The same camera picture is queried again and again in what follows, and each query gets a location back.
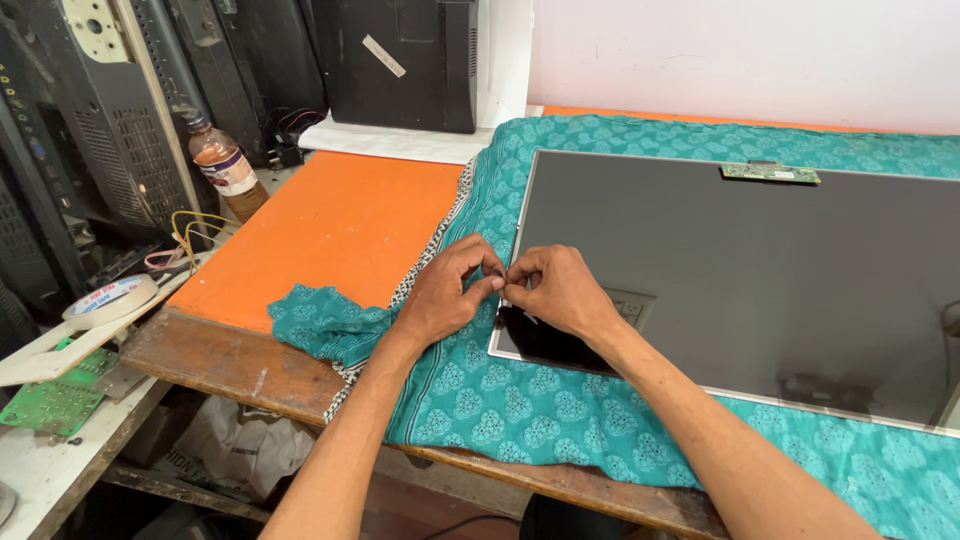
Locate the stack of black monitor casings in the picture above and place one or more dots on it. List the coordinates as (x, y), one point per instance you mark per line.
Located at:
(112, 127)

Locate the green circuit board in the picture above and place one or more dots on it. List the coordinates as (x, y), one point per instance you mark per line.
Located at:
(60, 394)

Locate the black computer tower case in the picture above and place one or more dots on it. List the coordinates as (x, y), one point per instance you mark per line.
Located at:
(405, 64)

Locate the orange wooden table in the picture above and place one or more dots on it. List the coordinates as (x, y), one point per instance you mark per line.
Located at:
(330, 247)

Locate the green driver circuit strip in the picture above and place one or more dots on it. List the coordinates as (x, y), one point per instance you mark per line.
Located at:
(770, 173)

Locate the person's left hand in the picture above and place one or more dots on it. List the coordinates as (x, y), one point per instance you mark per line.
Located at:
(439, 294)

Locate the plastic bottle with brown liquid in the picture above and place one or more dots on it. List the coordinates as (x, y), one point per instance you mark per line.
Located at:
(225, 169)

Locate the teal patterned cloth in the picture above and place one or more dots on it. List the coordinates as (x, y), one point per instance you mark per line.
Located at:
(570, 420)

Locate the white plastic panel piece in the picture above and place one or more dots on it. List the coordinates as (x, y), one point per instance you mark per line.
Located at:
(60, 352)

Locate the roll of white tape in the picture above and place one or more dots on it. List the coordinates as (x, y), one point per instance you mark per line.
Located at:
(111, 300)

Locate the white plastic bag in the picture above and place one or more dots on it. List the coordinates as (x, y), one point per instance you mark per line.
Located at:
(240, 450)

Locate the person's right hand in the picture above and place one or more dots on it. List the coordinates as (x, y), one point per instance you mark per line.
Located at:
(562, 289)

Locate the flat display panel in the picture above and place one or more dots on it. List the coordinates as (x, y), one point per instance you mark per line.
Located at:
(750, 277)

